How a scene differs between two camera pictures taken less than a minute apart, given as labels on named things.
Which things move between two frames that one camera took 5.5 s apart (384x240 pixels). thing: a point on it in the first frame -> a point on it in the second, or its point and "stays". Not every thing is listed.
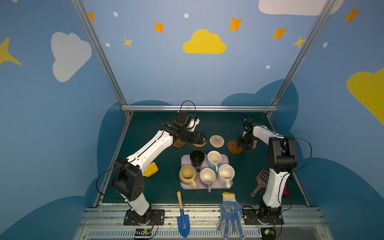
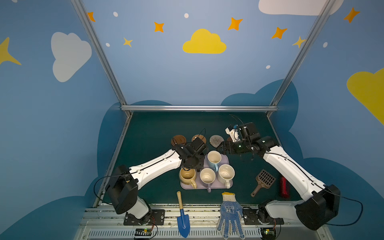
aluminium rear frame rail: (198, 108) stays
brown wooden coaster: (179, 144) stays
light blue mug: (214, 158) stays
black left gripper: (193, 137) -> (197, 162)
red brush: (286, 191) stays
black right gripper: (244, 141) -> (233, 147)
